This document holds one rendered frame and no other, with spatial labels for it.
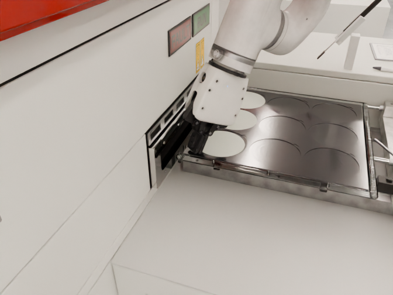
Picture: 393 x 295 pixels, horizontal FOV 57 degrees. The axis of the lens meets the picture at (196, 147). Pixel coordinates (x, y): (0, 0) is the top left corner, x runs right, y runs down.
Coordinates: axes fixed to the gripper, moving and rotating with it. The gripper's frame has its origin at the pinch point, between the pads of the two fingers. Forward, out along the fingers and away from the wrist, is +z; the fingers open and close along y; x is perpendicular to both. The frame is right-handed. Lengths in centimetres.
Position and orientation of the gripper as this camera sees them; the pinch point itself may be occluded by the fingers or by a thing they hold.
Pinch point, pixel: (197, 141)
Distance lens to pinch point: 71.3
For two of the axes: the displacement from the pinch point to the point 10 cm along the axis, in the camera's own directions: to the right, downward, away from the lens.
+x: -5.1, -4.7, 7.2
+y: 7.8, 1.0, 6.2
